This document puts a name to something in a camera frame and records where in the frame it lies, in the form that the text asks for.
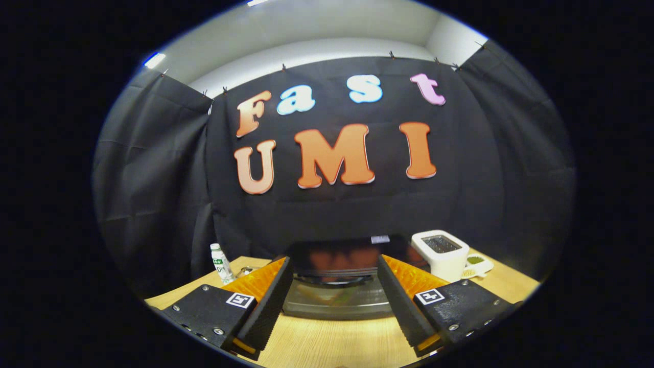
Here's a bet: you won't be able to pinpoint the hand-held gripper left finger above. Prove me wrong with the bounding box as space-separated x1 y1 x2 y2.
158 256 294 361

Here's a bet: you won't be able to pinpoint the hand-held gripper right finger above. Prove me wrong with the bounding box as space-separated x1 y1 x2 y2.
377 254 517 357

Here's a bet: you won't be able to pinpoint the black toaster oven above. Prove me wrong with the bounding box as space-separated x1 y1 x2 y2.
280 235 430 321

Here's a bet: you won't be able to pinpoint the white pop-up toaster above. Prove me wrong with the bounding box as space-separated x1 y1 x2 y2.
411 230 471 283

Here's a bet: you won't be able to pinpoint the small white green-label bottle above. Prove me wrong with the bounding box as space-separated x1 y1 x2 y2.
210 243 236 285

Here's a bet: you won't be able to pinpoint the small white sectioned dish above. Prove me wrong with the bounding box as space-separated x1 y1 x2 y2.
462 254 495 279

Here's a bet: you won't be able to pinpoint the row of small cloth clips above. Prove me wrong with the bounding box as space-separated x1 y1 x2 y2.
159 41 488 99

